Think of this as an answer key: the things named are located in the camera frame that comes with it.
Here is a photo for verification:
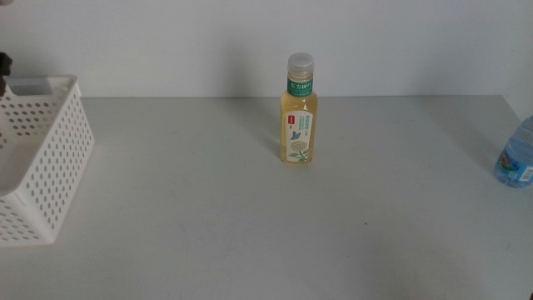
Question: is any clear water bottle blue label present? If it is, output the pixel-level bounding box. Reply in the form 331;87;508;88
493;115;533;189

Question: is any white perforated plastic basket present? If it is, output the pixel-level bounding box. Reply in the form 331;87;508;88
0;74;96;247

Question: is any yellow tea bottle green label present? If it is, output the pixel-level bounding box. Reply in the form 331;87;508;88
279;52;319;165

